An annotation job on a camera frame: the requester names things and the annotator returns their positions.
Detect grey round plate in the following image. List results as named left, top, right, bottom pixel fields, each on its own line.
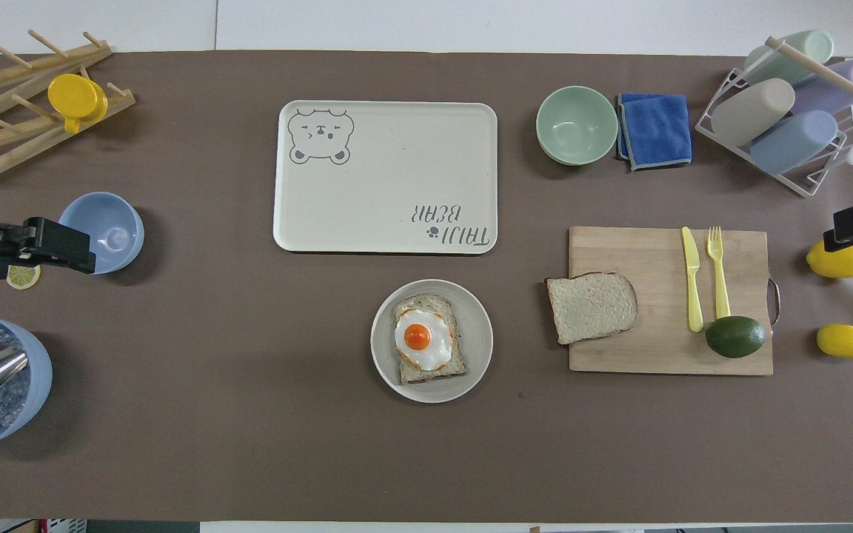
left=369, top=278, right=495, bottom=405

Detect yellow lemon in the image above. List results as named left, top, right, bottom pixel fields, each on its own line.
left=805, top=238, right=853, bottom=280
left=816, top=323, right=853, bottom=361

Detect lemon slice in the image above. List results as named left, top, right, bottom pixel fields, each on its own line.
left=6, top=264, right=41, bottom=291

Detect light blue bowl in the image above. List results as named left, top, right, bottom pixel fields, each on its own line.
left=58, top=192, right=145, bottom=275

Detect blue tumbler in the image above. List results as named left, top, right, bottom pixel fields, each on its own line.
left=749, top=109, right=839, bottom=175

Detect wooden dish rack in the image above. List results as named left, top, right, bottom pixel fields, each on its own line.
left=0, top=30, right=137, bottom=184

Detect blue ice bucket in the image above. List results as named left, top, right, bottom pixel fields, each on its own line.
left=0, top=315, right=53, bottom=453

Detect yellow plastic fork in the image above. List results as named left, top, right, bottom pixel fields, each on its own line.
left=706, top=226, right=732, bottom=321

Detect purple tumbler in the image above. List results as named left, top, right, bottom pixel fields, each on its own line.
left=792, top=57, right=853, bottom=116

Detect wooden rod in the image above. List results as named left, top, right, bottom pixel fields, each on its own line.
left=765, top=35, right=853, bottom=125

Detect beige tumbler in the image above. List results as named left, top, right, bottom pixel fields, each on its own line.
left=710, top=77, right=797, bottom=148

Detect green avocado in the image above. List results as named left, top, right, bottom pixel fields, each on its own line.
left=705, top=315, right=767, bottom=360

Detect yellow plastic cup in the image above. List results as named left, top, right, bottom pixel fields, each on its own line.
left=47, top=73, right=110, bottom=135

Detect yellow plastic knife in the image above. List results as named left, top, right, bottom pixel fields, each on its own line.
left=680, top=226, right=705, bottom=334

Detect clear ice cubes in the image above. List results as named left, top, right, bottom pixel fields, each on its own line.
left=0, top=327, right=32, bottom=428

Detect green tumbler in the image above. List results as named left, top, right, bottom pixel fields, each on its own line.
left=743, top=29, right=835, bottom=87

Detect blue cloth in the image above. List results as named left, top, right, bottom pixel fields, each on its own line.
left=616, top=92, right=693, bottom=172

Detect wooden cutting board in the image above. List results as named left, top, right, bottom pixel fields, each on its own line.
left=568, top=225, right=782, bottom=377

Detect plain bread slice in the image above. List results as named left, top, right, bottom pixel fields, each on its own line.
left=544, top=271, right=639, bottom=346

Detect green bowl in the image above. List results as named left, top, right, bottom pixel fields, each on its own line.
left=535, top=85, right=620, bottom=167

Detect cream tray with bear print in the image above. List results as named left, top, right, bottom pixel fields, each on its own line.
left=272, top=99, right=499, bottom=255

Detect fried egg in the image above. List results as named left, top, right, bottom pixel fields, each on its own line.
left=394, top=308, right=456, bottom=372

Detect toast with fried egg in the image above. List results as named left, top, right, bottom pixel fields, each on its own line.
left=393, top=293, right=469, bottom=386

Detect white wire cup rack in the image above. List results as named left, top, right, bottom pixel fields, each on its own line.
left=695, top=36, right=853, bottom=198

